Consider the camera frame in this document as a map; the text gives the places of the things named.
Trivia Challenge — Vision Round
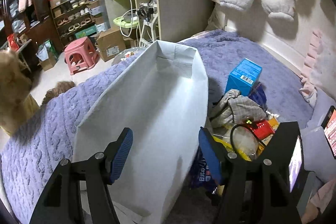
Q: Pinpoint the white fabric storage bin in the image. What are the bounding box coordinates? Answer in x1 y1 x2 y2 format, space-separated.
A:
72 41 209 223

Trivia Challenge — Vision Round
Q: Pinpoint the blue snack packet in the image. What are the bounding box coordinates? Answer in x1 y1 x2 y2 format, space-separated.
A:
248 82 267 111

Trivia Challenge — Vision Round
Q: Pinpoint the operator hand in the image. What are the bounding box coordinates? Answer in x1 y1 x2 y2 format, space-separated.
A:
301 179 335 223

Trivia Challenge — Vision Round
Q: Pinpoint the purple fluffy blanket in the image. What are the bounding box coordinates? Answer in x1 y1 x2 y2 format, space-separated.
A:
1 30 313 223

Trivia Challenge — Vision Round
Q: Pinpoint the red snack packet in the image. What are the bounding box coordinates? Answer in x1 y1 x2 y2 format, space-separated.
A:
246 120 274 140

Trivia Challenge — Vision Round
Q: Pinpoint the orange yellow packet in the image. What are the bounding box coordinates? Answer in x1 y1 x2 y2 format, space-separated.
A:
261 118 280 145

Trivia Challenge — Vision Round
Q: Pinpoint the grey striped cloth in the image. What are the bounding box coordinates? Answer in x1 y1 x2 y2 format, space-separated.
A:
209 89 266 128

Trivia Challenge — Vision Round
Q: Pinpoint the golden dog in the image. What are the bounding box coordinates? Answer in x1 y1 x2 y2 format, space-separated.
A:
0 50 77 136

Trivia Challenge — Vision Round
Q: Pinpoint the pink ruffled pillow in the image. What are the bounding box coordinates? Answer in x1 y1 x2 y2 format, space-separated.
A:
299 30 335 107

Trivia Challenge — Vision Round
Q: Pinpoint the blue cartoon box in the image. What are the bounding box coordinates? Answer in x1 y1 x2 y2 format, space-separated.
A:
225 59 263 96

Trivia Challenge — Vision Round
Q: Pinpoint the pink plastic stool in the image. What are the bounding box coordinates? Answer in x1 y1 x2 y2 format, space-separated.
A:
64 36 99 76

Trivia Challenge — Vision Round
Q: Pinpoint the cardboard box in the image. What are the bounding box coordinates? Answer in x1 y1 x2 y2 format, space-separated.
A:
96 27 126 62

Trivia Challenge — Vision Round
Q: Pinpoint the shoe rack shelf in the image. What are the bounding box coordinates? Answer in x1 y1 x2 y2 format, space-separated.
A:
51 0 95 48

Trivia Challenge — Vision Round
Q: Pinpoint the dark wooden cabinet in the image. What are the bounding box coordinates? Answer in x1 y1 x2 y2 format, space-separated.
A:
0 0 64 72

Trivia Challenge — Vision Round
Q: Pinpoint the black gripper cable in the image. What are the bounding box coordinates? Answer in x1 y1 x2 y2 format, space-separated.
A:
229 122 266 154

